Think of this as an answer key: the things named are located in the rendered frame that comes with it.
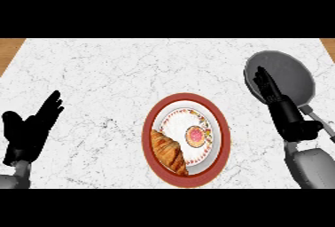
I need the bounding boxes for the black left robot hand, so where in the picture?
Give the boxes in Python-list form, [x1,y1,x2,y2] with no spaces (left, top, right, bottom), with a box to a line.
[2,90,65,167]

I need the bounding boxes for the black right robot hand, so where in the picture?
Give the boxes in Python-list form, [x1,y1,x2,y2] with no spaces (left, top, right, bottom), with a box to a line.
[253,66,325,142]

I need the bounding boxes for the grey frying pan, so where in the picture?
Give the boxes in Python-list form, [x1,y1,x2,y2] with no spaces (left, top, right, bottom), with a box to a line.
[243,50,335,137]

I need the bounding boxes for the red rimmed plate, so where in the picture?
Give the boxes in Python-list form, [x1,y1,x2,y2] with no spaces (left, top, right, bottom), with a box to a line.
[142,92,232,189]

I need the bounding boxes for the white floral plate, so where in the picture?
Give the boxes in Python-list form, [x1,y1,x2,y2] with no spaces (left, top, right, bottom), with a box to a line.
[157,107,214,167]

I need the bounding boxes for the brown croissant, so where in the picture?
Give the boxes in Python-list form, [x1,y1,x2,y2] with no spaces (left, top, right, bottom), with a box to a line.
[150,129,191,177]

